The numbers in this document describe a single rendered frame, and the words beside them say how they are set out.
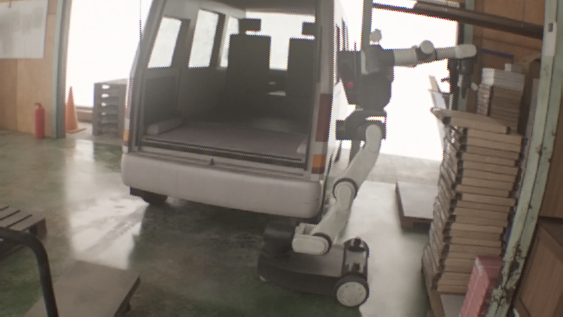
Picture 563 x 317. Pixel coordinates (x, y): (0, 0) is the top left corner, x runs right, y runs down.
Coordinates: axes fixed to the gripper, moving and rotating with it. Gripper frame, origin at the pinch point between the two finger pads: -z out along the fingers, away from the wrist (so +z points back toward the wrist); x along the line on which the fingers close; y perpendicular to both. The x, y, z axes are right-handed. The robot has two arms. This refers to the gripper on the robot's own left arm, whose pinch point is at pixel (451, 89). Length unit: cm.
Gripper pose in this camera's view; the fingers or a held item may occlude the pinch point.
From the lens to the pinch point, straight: 262.1
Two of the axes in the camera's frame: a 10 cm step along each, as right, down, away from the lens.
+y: -9.7, -1.3, 1.8
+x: 2.1, -2.0, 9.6
